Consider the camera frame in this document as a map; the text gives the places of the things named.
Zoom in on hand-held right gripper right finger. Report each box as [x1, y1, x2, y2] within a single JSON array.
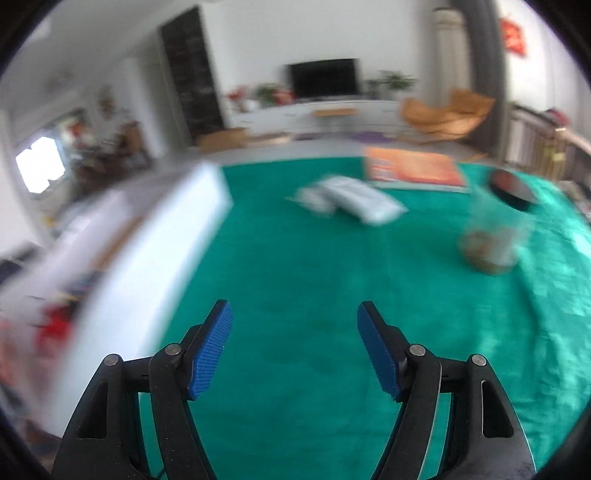
[[357, 301, 539, 480]]

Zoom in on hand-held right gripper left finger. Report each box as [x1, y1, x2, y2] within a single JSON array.
[[54, 299, 234, 480]]

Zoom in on white cardboard box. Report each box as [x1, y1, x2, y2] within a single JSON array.
[[0, 161, 234, 439]]

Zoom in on green tablecloth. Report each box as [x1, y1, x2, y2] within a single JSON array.
[[139, 157, 591, 480]]

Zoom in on white plastic packet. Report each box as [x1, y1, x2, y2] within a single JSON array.
[[295, 175, 409, 227]]

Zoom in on clear jar with dark lid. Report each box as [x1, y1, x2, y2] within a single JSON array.
[[457, 168, 539, 277]]

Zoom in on orange book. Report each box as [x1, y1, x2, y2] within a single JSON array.
[[362, 147, 471, 193]]

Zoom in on brown dining chair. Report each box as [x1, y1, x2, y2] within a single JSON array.
[[113, 121, 151, 171]]

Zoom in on orange lounge chair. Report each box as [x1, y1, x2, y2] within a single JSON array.
[[399, 88, 497, 146]]

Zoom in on wooden bench stool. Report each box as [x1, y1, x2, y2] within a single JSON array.
[[315, 107, 357, 134]]

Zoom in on white television cabinet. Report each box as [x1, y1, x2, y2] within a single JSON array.
[[228, 99, 407, 134]]

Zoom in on red flowers in white vase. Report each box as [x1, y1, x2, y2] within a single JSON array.
[[228, 87, 252, 112]]

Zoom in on dark wooden slatted chair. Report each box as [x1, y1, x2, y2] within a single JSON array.
[[505, 104, 571, 178]]

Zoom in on leafy plant beside vase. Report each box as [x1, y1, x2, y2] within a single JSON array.
[[254, 83, 282, 108]]

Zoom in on large potted green plant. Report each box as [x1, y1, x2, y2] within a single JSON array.
[[376, 70, 416, 99]]

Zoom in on dark display cabinet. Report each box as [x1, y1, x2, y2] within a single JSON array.
[[159, 6, 227, 139]]

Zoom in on black television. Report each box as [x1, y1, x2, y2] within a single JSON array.
[[288, 58, 361, 100]]

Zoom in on covered standing air conditioner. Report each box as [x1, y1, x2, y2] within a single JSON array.
[[431, 7, 465, 100]]

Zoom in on grey curtain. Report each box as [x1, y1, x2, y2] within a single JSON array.
[[450, 0, 506, 153]]

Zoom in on red wall hanging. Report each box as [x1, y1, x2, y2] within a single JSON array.
[[501, 17, 529, 58]]

